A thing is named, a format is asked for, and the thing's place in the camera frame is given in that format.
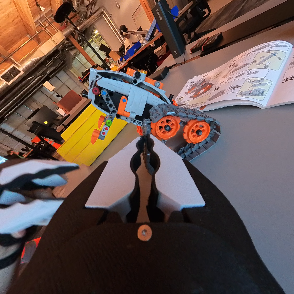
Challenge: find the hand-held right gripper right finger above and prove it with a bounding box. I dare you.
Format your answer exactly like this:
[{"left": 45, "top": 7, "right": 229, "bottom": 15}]
[{"left": 148, "top": 135, "right": 205, "bottom": 223}]

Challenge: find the white whiteboard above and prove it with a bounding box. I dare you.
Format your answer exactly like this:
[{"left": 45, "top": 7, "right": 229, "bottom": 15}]
[{"left": 132, "top": 3, "right": 150, "bottom": 29}]

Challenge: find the grey desk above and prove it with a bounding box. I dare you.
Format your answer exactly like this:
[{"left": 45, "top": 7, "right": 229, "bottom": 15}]
[{"left": 57, "top": 22, "right": 294, "bottom": 294}]

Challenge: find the dark grey toy track chain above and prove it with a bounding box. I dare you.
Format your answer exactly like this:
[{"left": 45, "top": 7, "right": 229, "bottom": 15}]
[{"left": 141, "top": 103, "right": 222, "bottom": 176}]

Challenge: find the black power adapter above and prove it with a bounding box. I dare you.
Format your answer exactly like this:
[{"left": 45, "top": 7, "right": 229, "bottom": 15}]
[{"left": 150, "top": 66, "right": 170, "bottom": 81}]

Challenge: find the wood edged work table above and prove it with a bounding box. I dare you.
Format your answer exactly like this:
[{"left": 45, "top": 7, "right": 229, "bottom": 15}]
[{"left": 114, "top": 32, "right": 166, "bottom": 72}]

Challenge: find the grey orange toy brick vehicle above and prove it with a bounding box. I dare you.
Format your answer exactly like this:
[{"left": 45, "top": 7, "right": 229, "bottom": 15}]
[{"left": 88, "top": 68, "right": 212, "bottom": 145}]

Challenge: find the white wall vent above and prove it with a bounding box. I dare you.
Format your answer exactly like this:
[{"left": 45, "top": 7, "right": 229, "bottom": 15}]
[{"left": 0, "top": 64, "right": 24, "bottom": 85}]

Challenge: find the black battery pack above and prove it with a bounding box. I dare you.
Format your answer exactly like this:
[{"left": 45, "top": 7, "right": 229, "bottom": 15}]
[
  {"left": 190, "top": 37, "right": 209, "bottom": 54},
  {"left": 202, "top": 32, "right": 224, "bottom": 51}
]

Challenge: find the yellow plastic storage bin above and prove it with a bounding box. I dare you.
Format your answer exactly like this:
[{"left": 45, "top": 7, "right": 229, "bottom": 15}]
[{"left": 56, "top": 106, "right": 129, "bottom": 167}]

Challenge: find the black pole lamp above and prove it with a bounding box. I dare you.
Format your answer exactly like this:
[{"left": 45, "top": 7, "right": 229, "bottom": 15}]
[{"left": 55, "top": 2, "right": 109, "bottom": 68}]

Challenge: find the orange strip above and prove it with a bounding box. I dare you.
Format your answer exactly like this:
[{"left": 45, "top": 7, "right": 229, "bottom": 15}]
[{"left": 22, "top": 238, "right": 41, "bottom": 264}]

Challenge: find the grey Fanttik tool case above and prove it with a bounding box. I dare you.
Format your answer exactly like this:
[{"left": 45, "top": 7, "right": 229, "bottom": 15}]
[{"left": 151, "top": 0, "right": 187, "bottom": 60}]

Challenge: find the white instruction booklet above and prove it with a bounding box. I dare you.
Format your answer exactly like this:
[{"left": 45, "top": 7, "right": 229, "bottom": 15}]
[{"left": 175, "top": 41, "right": 294, "bottom": 112}]

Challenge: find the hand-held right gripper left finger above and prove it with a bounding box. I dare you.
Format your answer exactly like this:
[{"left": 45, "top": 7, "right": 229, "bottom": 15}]
[{"left": 85, "top": 137, "right": 144, "bottom": 223}]

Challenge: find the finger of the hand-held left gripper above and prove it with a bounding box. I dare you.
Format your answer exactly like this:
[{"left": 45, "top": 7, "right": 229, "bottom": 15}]
[
  {"left": 0, "top": 190, "right": 65, "bottom": 233},
  {"left": 0, "top": 160, "right": 80, "bottom": 192}
]

